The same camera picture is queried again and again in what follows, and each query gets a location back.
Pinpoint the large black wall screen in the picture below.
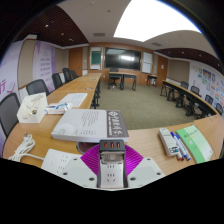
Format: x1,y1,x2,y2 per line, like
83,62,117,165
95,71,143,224
104,47,142,72

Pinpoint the black mesh office chair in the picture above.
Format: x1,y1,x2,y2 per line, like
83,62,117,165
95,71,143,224
0,92,22,138
25,78,51,97

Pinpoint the white book with dark band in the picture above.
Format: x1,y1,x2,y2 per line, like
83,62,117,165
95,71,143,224
50,108,130,143

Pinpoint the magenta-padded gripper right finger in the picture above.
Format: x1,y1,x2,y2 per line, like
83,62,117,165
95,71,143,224
124,144,166,189

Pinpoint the small blue white packet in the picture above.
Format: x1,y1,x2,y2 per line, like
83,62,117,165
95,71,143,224
44,102,73,116

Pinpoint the dark round desk cable cover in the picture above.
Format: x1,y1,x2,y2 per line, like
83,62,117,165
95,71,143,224
75,141,101,155

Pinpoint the black desk chair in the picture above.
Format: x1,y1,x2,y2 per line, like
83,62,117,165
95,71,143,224
109,67,122,87

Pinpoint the plain white whiteboard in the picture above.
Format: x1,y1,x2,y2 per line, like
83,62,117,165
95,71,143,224
141,51,154,74

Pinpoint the bright ceiling light panel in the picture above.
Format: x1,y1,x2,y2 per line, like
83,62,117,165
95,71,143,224
112,0,203,43

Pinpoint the black legged wooden desk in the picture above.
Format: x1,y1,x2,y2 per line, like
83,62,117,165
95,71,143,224
107,71,138,92

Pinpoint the group of colourful wall posters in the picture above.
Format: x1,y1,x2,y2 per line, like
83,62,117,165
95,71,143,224
189,63,224,108

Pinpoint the green tinted whiteboard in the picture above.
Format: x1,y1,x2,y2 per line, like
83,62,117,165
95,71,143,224
89,46,104,71

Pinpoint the narrow wooden door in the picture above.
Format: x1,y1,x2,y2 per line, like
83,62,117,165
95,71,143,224
156,55,169,88

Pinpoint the white power strip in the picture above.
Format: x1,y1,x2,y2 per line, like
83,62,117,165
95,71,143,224
41,148,127,190

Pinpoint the wide wooden door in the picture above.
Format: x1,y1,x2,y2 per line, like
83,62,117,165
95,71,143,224
68,47,84,77

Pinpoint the white coiled power cable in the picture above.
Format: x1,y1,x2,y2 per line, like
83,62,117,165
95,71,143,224
7,132,45,163

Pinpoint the open white box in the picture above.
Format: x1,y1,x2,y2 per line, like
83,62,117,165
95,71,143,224
16,92,48,125

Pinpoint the purple wall banner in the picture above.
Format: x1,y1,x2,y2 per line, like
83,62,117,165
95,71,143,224
32,40,58,92

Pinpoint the white printed paper sheet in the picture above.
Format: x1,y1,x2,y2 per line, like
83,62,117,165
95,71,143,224
57,92,89,109

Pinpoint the long curved wooden table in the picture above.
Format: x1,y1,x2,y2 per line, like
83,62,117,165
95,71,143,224
159,79,218,120

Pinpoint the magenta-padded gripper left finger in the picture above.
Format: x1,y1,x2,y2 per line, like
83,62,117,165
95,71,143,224
61,143,101,190

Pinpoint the row of black office chairs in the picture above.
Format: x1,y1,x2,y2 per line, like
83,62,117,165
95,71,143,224
179,80,224,116
51,67,79,91

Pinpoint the green booklet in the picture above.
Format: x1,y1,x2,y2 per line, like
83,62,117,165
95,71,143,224
175,124,214,164

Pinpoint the small wooden side desk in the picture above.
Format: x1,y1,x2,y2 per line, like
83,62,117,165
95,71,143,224
146,74,158,88

